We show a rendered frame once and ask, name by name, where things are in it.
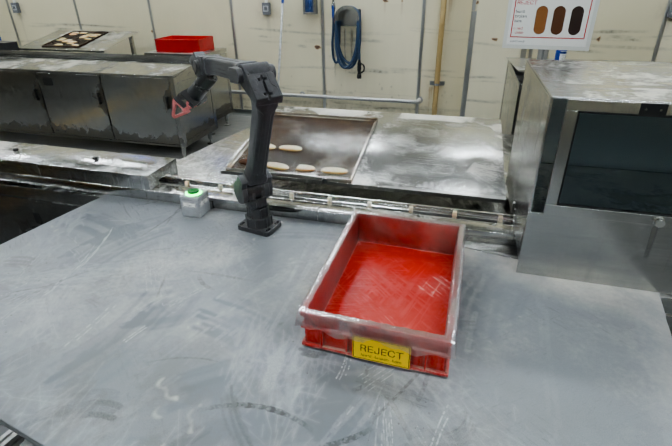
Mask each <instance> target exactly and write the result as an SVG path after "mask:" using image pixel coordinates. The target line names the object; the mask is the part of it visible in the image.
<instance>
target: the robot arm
mask: <svg viewBox="0 0 672 446"><path fill-rule="evenodd" d="M189 62H190V64H191V66H192V68H193V70H194V73H195V75H196V76H197V78H196V80H195V81H194V82H193V83H192V85H191V86H190V87H189V88H187V89H185V90H183V91H182V92H180V93H179V94H178V95H177V96H176V97H174V98H173V100H172V117H173V118H174V119H175V118H178V117H180V116H183V115H185V114H188V113H189V112H191V111H190V110H189V109H192V108H194V107H196V106H199V105H201V104H203V103H205V102H206V101H207V96H206V94H207V93H208V91H209V90H210V89H211V88H212V86H213V85H214V84H215V83H216V82H217V80H218V79H217V76H220V77H223V78H227V79H229V80H230V82H231V83H235V84H241V86H242V87H243V89H244V90H245V92H246V93H247V95H248V96H249V98H250V100H251V105H252V115H251V125H250V136H249V146H248V157H247V164H246V167H245V169H244V172H243V175H239V176H237V181H235V182H234V192H235V195H236V198H237V200H238V202H239V203H240V204H245V205H246V206H247V207H246V209H247V213H246V214H245V219H244V220H243V221H242V222H240V223H239V224H238V230H241V231H245V232H249V233H253V234H257V235H261V236H264V237H269V236H270V235H272V234H273V233H274V232H275V231H276V230H277V229H278V228H280V227H281V221H280V220H277V219H272V214H271V211H270V210H269V203H267V200H266V198H268V197H270V196H272V195H273V186H272V175H271V173H270V171H269V170H268V169H267V162H268V154H269V147H270V140H271V133H272V126H273V119H274V115H275V111H276V109H277V107H278V104H279V103H282V100H283V94H282V92H281V89H280V87H279V85H278V82H277V80H276V68H275V66H274V65H273V64H269V63H268V62H267V61H263V62H257V61H244V60H238V59H231V58H225V57H222V56H220V55H219V54H213V55H205V53H204V51H201V52H193V55H192V56H191V57H190V59H189ZM185 99H186V100H187V102H186V104H185V103H184V102H183V101H182V100H185ZM177 105H178V106H179V107H180V108H181V109H182V111H183V112H182V113H179V114H177V115H175V111H176V106H177Z"/></svg>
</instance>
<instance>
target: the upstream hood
mask: <svg viewBox="0 0 672 446"><path fill-rule="evenodd" d="M176 163H177V161H176V158H167V157H157V156H147V155H137V154H127V153H116V152H106V151H96V150H86V149H76V148H67V147H56V146H46V145H36V144H26V143H16V142H6V141H0V172H6V173H14V174H22V175H31V176H39V177H47V178H55V179H63V180H72V181H80V182H88V183H96V184H105V185H113V186H121V187H129V188H138V189H146V190H151V189H152V188H154V187H155V186H157V185H158V184H160V183H159V179H160V178H162V177H163V176H165V175H166V174H169V175H171V176H172V175H178V169H177V164H176ZM178 176H179V175H178Z"/></svg>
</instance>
